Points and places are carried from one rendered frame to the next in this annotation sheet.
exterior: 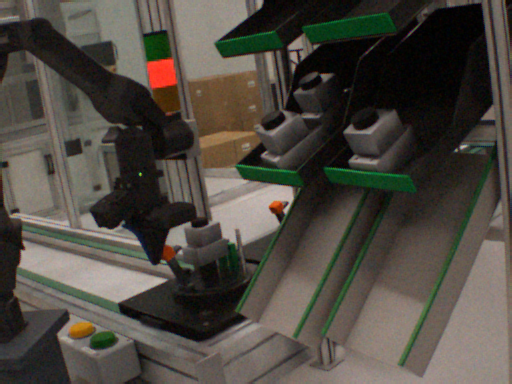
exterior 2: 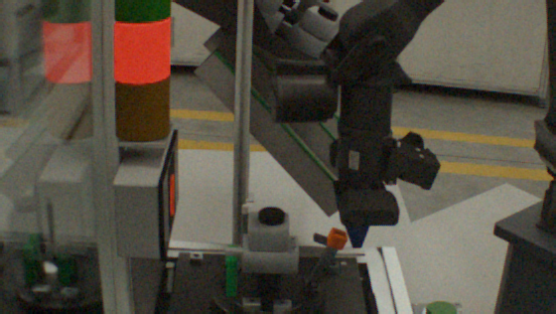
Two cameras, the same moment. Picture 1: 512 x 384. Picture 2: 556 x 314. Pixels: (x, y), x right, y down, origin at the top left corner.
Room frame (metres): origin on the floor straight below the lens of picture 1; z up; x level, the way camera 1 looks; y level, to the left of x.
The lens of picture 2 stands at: (1.64, 0.64, 1.50)
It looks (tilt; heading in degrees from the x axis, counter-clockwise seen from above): 23 degrees down; 221
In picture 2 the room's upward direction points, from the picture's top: 3 degrees clockwise
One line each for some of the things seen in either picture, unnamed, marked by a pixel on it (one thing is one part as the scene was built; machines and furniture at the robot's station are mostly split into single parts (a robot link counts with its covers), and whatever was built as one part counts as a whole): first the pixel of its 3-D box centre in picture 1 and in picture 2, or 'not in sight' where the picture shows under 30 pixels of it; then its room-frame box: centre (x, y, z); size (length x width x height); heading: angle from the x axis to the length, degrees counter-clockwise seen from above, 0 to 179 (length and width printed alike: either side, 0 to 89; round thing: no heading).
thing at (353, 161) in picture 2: (142, 193); (363, 155); (0.96, 0.18, 1.17); 0.19 x 0.06 x 0.08; 42
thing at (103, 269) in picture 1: (134, 288); not in sight; (1.26, 0.29, 0.91); 0.84 x 0.28 x 0.10; 43
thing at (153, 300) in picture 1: (213, 294); (267, 309); (1.02, 0.10, 0.96); 0.24 x 0.24 x 0.02; 43
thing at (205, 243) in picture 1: (207, 237); (261, 238); (1.03, 0.10, 1.06); 0.08 x 0.04 x 0.07; 133
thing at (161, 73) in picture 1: (161, 73); (140, 47); (1.24, 0.15, 1.33); 0.05 x 0.05 x 0.05
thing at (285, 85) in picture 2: (150, 125); (330, 71); (0.99, 0.15, 1.26); 0.12 x 0.08 x 0.11; 139
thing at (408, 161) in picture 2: (115, 205); (409, 157); (0.92, 0.21, 1.16); 0.07 x 0.07 x 0.06; 45
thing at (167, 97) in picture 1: (166, 98); (140, 103); (1.24, 0.15, 1.28); 0.05 x 0.05 x 0.05
